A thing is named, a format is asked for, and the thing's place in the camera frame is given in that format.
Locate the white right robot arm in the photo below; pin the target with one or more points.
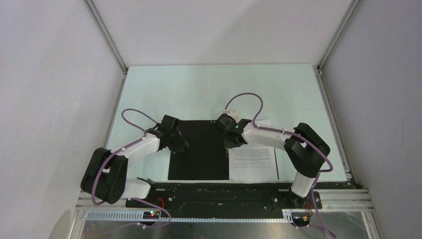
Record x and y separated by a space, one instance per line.
304 147

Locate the aluminium corner post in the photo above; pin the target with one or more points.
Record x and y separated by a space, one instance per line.
107 37
338 34

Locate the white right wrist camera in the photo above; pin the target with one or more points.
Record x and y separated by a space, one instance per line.
233 114

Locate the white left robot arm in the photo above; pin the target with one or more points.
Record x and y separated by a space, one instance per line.
105 178

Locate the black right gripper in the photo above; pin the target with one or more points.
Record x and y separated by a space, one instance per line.
228 145

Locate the aluminium front frame rail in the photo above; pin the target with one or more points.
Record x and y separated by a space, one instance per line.
327 201

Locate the left controller board with LEDs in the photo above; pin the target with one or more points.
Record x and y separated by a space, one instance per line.
151 215

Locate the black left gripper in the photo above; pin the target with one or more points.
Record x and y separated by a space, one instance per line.
181 143

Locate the printed paper sheet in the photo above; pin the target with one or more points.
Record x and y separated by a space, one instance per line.
255 161

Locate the right controller board with wires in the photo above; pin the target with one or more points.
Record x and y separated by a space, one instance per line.
300 222

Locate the right aluminium corner post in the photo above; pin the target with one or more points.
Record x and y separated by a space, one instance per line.
338 34

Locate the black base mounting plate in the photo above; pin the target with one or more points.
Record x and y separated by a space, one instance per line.
160 193

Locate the left aluminium corner post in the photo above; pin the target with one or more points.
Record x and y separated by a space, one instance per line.
107 37

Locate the red and black file folder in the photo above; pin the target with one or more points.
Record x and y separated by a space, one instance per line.
206 159

